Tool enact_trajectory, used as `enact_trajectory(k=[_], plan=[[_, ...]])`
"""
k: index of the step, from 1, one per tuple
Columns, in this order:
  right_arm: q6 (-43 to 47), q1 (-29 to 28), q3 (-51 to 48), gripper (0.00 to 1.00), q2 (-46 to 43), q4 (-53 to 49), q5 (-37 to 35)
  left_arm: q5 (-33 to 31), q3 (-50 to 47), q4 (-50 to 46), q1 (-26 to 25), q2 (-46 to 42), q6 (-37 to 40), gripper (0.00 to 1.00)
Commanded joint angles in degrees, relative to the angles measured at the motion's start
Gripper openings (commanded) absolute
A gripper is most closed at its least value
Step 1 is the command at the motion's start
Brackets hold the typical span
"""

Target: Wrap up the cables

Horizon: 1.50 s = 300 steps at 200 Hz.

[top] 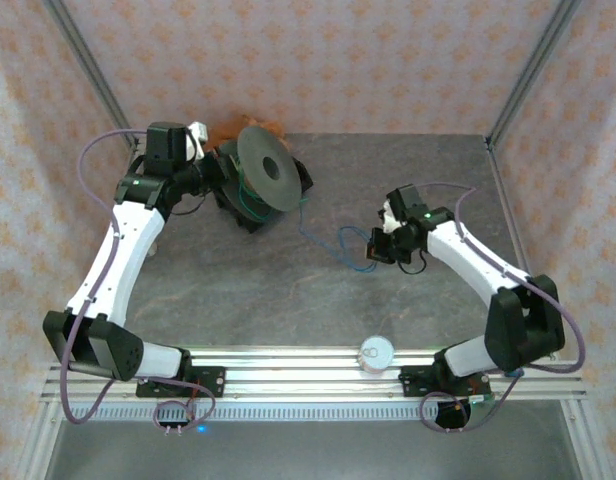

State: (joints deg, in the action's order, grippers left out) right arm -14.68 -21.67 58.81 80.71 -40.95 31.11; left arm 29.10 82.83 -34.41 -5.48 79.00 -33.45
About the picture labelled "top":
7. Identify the blue cable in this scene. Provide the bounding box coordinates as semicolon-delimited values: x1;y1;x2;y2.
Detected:
295;197;379;275

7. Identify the black perforated cable spool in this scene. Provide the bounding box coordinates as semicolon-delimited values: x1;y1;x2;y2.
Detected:
215;124;305;224

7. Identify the brown plush toy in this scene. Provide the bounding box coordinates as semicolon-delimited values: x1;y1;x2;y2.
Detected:
205;114;289;151

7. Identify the black plastic bin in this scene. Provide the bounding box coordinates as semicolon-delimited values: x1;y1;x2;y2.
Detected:
212;152;315;235

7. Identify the white tin can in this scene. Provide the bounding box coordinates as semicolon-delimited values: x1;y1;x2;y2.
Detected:
358;335;394;375

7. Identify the aluminium table edge rail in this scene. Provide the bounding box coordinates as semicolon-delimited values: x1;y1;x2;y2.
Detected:
67;139;149;361
485;135;559;361

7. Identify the aluminium frame post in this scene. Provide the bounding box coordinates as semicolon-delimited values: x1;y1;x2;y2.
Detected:
485;0;584;149
41;0;142;151

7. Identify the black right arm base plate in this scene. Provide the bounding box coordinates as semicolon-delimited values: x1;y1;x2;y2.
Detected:
398;364;491;400

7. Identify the thin purple cable loop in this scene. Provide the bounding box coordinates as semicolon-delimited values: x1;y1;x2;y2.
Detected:
152;379;217;435
418;372;514;434

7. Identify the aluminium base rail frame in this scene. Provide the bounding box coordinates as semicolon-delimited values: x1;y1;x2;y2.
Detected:
40;344;589;406

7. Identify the white slotted cable duct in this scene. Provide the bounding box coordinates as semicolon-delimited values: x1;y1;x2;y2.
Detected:
62;403;469;422

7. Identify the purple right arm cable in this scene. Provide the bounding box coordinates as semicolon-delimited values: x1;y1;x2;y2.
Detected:
417;182;587;374

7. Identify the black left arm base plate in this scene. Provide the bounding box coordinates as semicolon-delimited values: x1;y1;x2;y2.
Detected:
136;366;227;400

